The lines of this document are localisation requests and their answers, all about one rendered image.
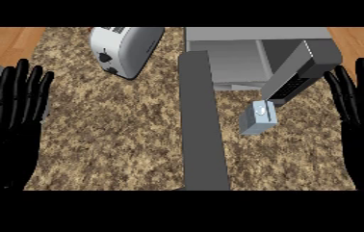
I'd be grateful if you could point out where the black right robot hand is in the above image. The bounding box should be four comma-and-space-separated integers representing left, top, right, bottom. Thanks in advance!
322, 58, 364, 192

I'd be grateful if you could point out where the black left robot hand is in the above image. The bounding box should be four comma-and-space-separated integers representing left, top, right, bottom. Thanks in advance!
0, 58, 55, 192

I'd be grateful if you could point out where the pale blue milk carton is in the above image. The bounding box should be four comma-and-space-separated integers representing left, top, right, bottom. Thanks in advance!
237, 99, 278, 137

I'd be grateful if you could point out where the dark grey microwave door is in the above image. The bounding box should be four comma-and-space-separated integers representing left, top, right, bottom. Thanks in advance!
177, 50, 232, 192

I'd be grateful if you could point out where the white toaster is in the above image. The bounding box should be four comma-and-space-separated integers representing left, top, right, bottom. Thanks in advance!
90, 27, 166, 81

